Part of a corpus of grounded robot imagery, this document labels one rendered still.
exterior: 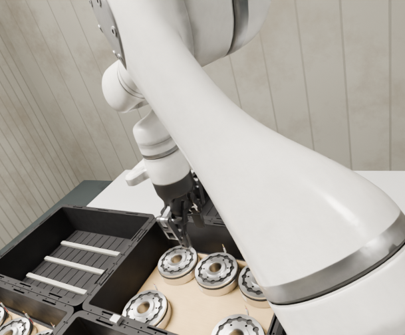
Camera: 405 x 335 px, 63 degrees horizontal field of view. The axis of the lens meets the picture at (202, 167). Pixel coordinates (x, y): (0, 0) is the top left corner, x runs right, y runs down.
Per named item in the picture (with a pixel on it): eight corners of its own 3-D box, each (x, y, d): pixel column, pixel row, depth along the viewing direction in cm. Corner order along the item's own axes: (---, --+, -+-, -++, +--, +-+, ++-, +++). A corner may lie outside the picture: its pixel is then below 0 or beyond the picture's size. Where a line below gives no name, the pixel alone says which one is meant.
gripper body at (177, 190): (175, 184, 56) (191, 226, 60) (197, 158, 62) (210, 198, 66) (140, 183, 59) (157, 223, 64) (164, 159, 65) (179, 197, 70)
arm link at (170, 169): (151, 161, 68) (140, 134, 65) (198, 160, 62) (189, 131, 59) (125, 187, 61) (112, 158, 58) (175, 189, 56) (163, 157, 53)
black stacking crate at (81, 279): (170, 246, 95) (157, 216, 90) (102, 341, 74) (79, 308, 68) (78, 230, 116) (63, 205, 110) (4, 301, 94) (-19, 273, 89)
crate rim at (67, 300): (159, 221, 91) (157, 214, 89) (82, 315, 69) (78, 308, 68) (66, 209, 111) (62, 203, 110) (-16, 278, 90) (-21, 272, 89)
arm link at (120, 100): (95, 80, 54) (94, 57, 41) (144, 62, 57) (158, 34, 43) (114, 119, 55) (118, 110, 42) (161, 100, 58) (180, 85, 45)
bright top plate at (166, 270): (204, 250, 83) (203, 248, 83) (183, 282, 76) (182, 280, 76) (173, 243, 89) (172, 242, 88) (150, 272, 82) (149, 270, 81)
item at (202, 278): (244, 257, 77) (243, 255, 77) (227, 292, 70) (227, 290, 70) (207, 251, 83) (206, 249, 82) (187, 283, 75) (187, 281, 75)
